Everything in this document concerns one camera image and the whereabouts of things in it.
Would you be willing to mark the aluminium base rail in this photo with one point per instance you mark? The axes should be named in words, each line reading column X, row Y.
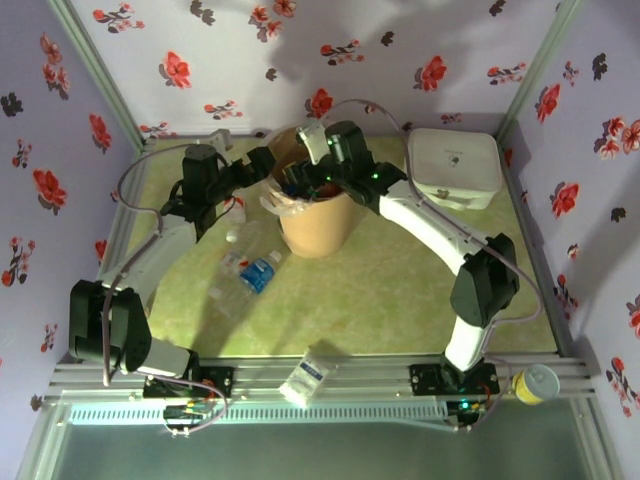
column 375, row 380

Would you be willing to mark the right controller board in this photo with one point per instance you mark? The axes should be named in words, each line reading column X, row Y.
column 464, row 412

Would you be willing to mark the left controller board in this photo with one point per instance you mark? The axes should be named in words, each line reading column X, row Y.
column 186, row 414

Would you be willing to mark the controller board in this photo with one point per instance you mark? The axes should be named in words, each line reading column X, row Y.
column 464, row 412
column 186, row 414

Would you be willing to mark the tan round waste bin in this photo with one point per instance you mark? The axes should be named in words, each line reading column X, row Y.
column 315, row 225

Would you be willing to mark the white lidded storage box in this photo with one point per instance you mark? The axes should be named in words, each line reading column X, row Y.
column 455, row 160

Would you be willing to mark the aluminium corner post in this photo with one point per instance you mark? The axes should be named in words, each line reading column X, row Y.
column 95, row 70
column 537, row 70

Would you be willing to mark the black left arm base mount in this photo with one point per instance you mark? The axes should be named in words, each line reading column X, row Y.
column 215, row 380

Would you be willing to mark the aluminium side rail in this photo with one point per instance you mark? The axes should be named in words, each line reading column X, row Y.
column 131, row 220
column 530, row 240

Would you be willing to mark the Pocari Sweat plastic bottle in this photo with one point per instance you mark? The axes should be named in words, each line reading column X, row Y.
column 257, row 272

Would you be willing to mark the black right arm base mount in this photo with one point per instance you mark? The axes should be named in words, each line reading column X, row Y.
column 425, row 380

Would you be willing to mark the white plastic packet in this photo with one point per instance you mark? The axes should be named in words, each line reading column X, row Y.
column 306, row 377

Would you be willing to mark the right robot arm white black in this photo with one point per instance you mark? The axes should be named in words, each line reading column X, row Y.
column 420, row 220

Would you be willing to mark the yellow can with silver lid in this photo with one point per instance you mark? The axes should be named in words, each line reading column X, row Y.
column 536, row 384

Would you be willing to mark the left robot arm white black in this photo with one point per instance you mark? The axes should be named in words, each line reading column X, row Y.
column 150, row 260

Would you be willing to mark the clear plastic bin liner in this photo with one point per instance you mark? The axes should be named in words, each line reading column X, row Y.
column 287, row 207

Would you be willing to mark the clear bottle white red label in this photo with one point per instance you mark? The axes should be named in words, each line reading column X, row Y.
column 233, row 262

